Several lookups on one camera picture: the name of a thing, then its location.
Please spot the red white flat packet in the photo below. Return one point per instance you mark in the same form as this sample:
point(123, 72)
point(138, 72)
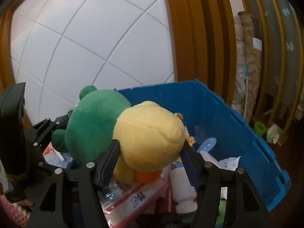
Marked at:
point(133, 199)

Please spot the pale rolled carpet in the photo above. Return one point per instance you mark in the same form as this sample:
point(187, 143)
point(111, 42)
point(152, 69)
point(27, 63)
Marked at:
point(238, 87)

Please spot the white crumpled paper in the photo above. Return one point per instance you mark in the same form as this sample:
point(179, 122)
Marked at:
point(273, 133)

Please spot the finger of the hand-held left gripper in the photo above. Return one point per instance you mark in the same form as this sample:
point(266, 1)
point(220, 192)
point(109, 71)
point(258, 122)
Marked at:
point(45, 128)
point(47, 166)

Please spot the wooden slatted pillar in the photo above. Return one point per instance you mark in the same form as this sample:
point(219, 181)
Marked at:
point(190, 40)

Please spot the wooden slatted glass partition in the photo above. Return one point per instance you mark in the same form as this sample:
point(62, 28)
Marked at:
point(273, 40)

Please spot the white printed crumpled packet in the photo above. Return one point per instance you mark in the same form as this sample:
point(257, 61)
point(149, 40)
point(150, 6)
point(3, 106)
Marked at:
point(229, 163)

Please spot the white plastic bottle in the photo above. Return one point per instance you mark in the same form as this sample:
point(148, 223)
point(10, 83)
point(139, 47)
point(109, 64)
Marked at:
point(180, 190)

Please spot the brown floral rolled carpet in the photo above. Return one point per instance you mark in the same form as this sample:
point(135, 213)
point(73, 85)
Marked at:
point(251, 64)

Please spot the green plastic cup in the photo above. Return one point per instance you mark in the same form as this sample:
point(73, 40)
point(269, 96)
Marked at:
point(259, 128)

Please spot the light blue dotted spoon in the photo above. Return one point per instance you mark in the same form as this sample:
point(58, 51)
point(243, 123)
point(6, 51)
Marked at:
point(209, 143)

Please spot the green yellow duck plush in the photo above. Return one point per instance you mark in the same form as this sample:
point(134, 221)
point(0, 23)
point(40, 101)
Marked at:
point(99, 123)

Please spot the blue plastic crate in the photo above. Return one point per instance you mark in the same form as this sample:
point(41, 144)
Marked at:
point(225, 123)

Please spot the person's left forearm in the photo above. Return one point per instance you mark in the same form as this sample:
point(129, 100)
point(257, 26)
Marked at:
point(11, 213)

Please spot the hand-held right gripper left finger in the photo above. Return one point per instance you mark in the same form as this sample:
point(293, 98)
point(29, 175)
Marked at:
point(108, 168)

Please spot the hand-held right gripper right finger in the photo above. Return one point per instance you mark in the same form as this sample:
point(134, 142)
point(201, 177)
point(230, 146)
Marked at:
point(190, 168)

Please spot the wooden wall trim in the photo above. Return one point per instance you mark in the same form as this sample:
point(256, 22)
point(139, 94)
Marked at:
point(4, 64)

